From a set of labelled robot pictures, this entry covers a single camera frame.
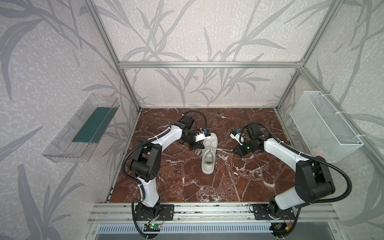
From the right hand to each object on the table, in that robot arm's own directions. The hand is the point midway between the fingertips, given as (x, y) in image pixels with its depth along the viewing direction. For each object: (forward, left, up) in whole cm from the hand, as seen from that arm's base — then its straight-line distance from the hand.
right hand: (235, 147), depth 89 cm
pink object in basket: (-10, -37, +14) cm, 40 cm away
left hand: (+3, +20, +2) cm, 20 cm away
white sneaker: (-4, +16, 0) cm, 17 cm away
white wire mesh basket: (-9, -33, +27) cm, 43 cm away
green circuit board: (-39, +45, -8) cm, 60 cm away
